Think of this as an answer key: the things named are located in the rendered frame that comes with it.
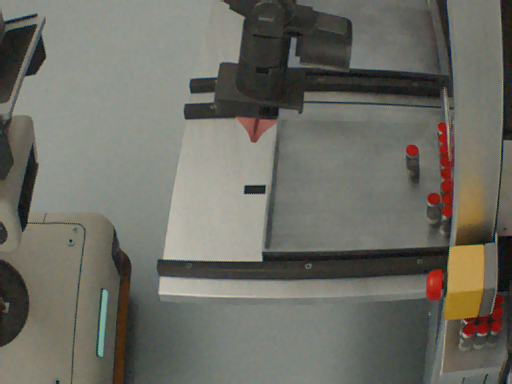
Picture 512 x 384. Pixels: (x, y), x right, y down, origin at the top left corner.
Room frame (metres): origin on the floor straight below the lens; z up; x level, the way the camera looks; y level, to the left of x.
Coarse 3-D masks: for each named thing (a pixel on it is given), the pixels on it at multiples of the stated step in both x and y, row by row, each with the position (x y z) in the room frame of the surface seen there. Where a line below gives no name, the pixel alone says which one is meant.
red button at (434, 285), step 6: (432, 270) 0.70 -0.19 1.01; (438, 270) 0.70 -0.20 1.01; (432, 276) 0.69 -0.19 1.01; (438, 276) 0.68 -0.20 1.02; (432, 282) 0.68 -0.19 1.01; (438, 282) 0.68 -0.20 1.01; (444, 282) 0.68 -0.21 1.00; (426, 288) 0.68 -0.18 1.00; (432, 288) 0.67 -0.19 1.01; (438, 288) 0.67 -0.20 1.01; (444, 288) 0.68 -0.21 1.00; (426, 294) 0.68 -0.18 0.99; (432, 294) 0.67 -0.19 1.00; (438, 294) 0.67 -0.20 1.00; (432, 300) 0.67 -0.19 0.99
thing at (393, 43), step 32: (320, 0) 1.39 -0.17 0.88; (352, 0) 1.38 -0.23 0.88; (384, 0) 1.38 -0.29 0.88; (416, 0) 1.37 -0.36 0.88; (384, 32) 1.28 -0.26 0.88; (416, 32) 1.27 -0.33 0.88; (288, 64) 1.22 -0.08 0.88; (352, 64) 1.20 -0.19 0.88; (384, 64) 1.20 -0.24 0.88; (416, 64) 1.19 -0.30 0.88
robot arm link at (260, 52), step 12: (252, 36) 0.88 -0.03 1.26; (264, 36) 0.88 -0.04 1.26; (288, 36) 0.88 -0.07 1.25; (300, 36) 0.88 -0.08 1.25; (240, 48) 0.90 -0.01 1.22; (252, 48) 0.88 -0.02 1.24; (264, 48) 0.88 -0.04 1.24; (276, 48) 0.88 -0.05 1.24; (288, 48) 0.89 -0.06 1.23; (300, 48) 0.88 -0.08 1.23; (252, 60) 0.88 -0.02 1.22; (264, 60) 0.88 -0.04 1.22; (276, 60) 0.88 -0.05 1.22
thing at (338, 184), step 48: (288, 144) 1.05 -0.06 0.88; (336, 144) 1.04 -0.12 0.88; (384, 144) 1.03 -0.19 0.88; (432, 144) 1.01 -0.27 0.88; (288, 192) 0.97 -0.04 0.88; (336, 192) 0.95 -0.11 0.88; (384, 192) 0.94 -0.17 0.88; (432, 192) 0.92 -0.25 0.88; (288, 240) 0.89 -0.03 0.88; (336, 240) 0.87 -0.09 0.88; (384, 240) 0.86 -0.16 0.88; (432, 240) 0.84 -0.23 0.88
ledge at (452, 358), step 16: (448, 320) 0.69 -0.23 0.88; (448, 336) 0.67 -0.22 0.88; (448, 352) 0.64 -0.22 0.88; (464, 352) 0.63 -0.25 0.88; (480, 352) 0.62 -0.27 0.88; (496, 352) 0.61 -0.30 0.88; (448, 368) 0.61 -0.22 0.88; (464, 368) 0.60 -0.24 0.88; (480, 368) 0.59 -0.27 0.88; (496, 368) 0.58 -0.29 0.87
